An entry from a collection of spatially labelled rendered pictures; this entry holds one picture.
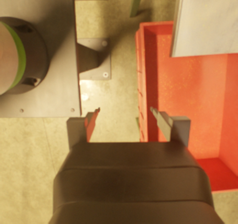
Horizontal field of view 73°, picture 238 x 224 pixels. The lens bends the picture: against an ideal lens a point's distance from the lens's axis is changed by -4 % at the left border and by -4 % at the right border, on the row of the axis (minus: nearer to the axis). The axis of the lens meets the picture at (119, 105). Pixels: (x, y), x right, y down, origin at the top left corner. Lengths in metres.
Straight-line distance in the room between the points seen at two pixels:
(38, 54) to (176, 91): 0.58
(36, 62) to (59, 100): 0.09
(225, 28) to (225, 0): 0.06
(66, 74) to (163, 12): 1.07
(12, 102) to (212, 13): 0.47
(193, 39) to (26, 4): 0.36
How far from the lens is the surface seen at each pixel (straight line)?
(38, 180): 1.80
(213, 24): 0.46
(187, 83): 0.78
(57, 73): 0.36
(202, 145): 0.90
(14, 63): 0.28
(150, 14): 1.31
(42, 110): 0.39
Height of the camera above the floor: 1.26
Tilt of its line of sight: 75 degrees down
